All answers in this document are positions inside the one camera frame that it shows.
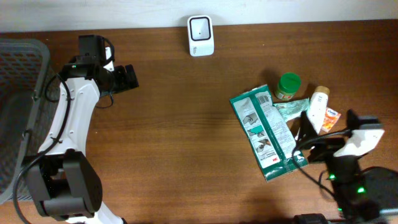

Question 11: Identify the left black cable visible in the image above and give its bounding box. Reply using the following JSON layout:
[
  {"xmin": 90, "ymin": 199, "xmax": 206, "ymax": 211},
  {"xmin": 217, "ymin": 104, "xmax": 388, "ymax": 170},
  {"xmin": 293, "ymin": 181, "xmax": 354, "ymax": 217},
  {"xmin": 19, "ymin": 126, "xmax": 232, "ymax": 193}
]
[{"xmin": 12, "ymin": 37, "xmax": 116, "ymax": 224}]

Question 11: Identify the white barcode scanner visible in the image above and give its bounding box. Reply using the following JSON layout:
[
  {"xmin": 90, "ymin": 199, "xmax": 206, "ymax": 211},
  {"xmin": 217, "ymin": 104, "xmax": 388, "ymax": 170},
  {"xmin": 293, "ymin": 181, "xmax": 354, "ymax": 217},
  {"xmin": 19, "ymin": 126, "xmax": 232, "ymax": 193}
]
[{"xmin": 187, "ymin": 15, "xmax": 215, "ymax": 57}]

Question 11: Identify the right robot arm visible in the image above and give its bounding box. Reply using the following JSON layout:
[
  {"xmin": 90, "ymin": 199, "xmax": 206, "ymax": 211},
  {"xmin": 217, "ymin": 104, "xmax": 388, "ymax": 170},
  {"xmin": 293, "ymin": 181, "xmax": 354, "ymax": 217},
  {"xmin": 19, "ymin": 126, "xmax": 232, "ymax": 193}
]
[{"xmin": 293, "ymin": 110, "xmax": 397, "ymax": 223}]

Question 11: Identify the green 3M gloves package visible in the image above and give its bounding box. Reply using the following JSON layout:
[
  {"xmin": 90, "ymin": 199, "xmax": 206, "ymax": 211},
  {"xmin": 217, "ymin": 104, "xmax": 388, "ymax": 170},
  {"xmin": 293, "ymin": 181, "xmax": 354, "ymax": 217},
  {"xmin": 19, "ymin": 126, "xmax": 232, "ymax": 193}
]
[{"xmin": 229, "ymin": 85, "xmax": 308, "ymax": 181}]

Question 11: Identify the orange Kleenex tissue pack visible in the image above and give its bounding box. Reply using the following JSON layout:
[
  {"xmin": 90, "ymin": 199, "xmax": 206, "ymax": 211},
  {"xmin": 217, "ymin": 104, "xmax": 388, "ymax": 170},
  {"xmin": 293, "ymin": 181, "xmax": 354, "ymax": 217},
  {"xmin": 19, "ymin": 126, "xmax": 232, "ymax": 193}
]
[{"xmin": 321, "ymin": 107, "xmax": 341, "ymax": 133}]

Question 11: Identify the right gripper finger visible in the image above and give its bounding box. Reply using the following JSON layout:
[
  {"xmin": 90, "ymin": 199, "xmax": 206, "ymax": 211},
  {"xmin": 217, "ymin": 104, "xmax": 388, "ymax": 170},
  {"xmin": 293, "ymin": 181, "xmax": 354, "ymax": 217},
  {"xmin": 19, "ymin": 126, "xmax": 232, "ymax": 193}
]
[
  {"xmin": 297, "ymin": 111, "xmax": 318, "ymax": 144},
  {"xmin": 346, "ymin": 109, "xmax": 361, "ymax": 131}
]

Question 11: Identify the grey plastic mesh basket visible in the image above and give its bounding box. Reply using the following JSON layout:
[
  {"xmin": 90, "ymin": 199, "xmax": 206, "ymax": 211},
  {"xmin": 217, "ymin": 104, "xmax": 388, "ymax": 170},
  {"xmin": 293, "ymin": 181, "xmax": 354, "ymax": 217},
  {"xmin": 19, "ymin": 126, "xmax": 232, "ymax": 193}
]
[{"xmin": 1, "ymin": 39, "xmax": 57, "ymax": 203}]

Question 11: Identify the light green wipes packet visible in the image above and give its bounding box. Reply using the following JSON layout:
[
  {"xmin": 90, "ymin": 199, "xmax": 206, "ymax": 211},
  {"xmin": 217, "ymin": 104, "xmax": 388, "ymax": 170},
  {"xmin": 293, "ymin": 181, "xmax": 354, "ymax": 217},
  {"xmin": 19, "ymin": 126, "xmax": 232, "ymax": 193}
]
[{"xmin": 274, "ymin": 98, "xmax": 310, "ymax": 122}]

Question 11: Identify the white tube gold cap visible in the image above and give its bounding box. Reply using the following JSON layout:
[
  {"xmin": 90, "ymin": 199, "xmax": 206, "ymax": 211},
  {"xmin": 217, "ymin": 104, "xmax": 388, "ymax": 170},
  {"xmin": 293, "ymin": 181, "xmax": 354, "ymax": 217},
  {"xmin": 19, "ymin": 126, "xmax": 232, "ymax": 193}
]
[{"xmin": 307, "ymin": 86, "xmax": 330, "ymax": 134}]

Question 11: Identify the green lid jar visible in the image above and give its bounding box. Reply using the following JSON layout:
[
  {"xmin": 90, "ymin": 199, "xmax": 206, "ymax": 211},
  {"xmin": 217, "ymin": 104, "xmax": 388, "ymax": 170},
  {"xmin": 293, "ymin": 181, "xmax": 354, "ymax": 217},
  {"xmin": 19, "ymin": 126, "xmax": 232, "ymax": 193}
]
[{"xmin": 274, "ymin": 73, "xmax": 302, "ymax": 101}]

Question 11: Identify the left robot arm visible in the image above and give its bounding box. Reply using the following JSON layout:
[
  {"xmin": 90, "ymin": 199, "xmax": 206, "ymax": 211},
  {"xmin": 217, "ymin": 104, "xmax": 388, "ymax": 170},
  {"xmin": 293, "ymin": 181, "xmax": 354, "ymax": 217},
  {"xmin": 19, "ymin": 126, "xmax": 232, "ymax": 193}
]
[{"xmin": 14, "ymin": 35, "xmax": 139, "ymax": 223}]

